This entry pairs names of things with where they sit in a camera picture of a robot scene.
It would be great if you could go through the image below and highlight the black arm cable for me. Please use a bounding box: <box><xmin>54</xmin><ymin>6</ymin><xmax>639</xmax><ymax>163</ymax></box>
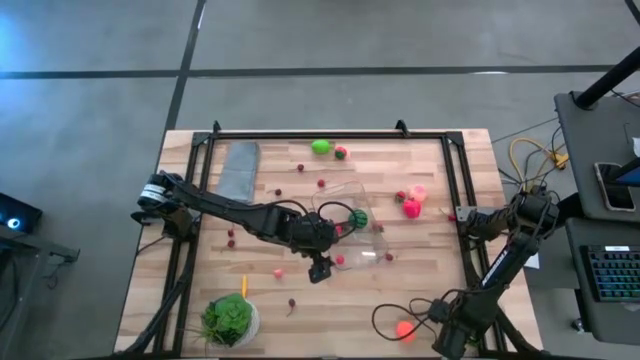
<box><xmin>371</xmin><ymin>297</ymin><xmax>451</xmax><ymax>342</ymax></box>
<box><xmin>264</xmin><ymin>198</ymin><xmax>359</xmax><ymax>239</ymax></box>

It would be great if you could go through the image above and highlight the black metal table frame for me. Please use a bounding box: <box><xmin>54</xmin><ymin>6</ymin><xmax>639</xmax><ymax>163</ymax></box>
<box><xmin>115</xmin><ymin>119</ymin><xmax>544</xmax><ymax>359</ymax></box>

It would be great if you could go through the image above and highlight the grey keyboard desk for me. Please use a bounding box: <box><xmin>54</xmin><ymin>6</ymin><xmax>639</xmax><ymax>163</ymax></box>
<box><xmin>564</xmin><ymin>217</ymin><xmax>640</xmax><ymax>347</ymax></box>

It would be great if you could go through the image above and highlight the black desk leg bar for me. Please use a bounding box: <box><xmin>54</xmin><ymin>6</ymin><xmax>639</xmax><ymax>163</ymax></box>
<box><xmin>554</xmin><ymin>192</ymin><xmax>584</xmax><ymax>221</ymax></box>

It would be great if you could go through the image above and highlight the black pole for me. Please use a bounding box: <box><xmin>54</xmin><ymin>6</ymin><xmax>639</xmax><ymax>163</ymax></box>
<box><xmin>573</xmin><ymin>47</ymin><xmax>640</xmax><ymax>110</ymax></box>

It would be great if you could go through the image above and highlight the grey desk top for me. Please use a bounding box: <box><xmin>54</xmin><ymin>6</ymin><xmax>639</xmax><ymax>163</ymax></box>
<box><xmin>553</xmin><ymin>91</ymin><xmax>640</xmax><ymax>224</ymax></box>

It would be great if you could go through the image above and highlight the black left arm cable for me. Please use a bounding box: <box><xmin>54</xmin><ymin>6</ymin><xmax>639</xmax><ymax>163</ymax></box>
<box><xmin>264</xmin><ymin>198</ymin><xmax>359</xmax><ymax>239</ymax></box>

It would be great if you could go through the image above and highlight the green plant in white pot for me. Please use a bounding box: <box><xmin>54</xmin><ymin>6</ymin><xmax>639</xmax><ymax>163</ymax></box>
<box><xmin>199</xmin><ymin>292</ymin><xmax>262</xmax><ymax>350</ymax></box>

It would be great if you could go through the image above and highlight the small green striped watermelon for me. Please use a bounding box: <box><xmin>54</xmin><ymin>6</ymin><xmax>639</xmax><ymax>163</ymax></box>
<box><xmin>348</xmin><ymin>208</ymin><xmax>370</xmax><ymax>230</ymax></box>

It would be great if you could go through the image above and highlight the grey metal stand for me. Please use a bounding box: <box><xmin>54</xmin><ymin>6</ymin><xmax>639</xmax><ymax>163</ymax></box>
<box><xmin>0</xmin><ymin>224</ymin><xmax>81</xmax><ymax>360</ymax></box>

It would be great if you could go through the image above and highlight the black backlit keyboard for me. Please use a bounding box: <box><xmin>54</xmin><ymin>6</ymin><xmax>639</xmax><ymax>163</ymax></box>
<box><xmin>580</xmin><ymin>244</ymin><xmax>640</xmax><ymax>303</ymax></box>

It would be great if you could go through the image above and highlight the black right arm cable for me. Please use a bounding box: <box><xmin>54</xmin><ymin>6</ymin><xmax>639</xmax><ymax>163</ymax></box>
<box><xmin>371</xmin><ymin>297</ymin><xmax>451</xmax><ymax>342</ymax></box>

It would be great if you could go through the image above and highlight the grey folded cloth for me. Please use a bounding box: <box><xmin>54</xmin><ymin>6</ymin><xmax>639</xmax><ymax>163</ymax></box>
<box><xmin>215</xmin><ymin>141</ymin><xmax>261</xmax><ymax>204</ymax></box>

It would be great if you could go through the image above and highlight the yellow cable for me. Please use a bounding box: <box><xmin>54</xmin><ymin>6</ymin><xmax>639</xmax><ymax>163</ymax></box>
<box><xmin>508</xmin><ymin>137</ymin><xmax>570</xmax><ymax>192</ymax></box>

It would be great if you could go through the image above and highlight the orange fruit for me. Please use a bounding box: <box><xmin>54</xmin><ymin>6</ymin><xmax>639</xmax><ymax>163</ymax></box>
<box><xmin>395</xmin><ymin>320</ymin><xmax>417</xmax><ymax>344</ymax></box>

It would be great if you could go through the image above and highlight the black smartphone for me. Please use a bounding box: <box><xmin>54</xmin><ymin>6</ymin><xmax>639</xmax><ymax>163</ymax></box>
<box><xmin>593</xmin><ymin>161</ymin><xmax>638</xmax><ymax>213</ymax></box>

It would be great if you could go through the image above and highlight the clear plastic tupperware container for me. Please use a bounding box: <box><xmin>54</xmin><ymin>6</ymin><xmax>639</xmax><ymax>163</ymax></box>
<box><xmin>312</xmin><ymin>180</ymin><xmax>390</xmax><ymax>271</ymax></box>

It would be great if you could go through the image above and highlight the black box with blue light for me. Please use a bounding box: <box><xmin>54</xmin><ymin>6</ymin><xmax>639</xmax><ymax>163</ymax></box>
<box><xmin>0</xmin><ymin>192</ymin><xmax>44</xmax><ymax>235</ymax></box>

